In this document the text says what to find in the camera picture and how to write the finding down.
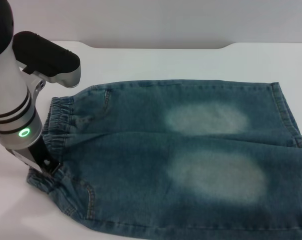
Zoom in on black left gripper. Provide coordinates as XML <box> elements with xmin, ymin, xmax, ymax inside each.
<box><xmin>6</xmin><ymin>136</ymin><xmax>64</xmax><ymax>180</ymax></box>

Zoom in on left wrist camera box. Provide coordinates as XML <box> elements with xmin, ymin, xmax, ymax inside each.
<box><xmin>13</xmin><ymin>30</ymin><xmax>81</xmax><ymax>89</ymax></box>

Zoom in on blue denim shorts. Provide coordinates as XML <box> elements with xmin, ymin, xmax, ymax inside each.
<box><xmin>27</xmin><ymin>79</ymin><xmax>302</xmax><ymax>240</ymax></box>

